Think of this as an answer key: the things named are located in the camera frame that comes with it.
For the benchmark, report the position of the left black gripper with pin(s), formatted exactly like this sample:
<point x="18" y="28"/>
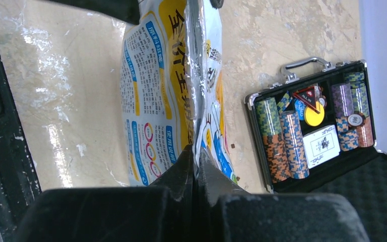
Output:
<point x="125" y="10"/>

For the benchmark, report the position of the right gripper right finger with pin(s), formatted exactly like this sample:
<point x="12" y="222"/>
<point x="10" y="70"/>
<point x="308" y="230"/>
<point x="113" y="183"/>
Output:
<point x="229" y="213"/>

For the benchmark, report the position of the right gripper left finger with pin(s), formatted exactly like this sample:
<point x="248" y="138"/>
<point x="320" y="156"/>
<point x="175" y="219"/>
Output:
<point x="161" y="211"/>

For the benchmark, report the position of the colourful pet food bag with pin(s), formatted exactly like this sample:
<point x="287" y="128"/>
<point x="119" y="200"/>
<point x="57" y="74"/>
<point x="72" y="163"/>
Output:
<point x="172" y="89"/>

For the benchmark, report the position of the black poker chip case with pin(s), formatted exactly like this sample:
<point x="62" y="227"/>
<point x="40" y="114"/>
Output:
<point x="324" y="130"/>

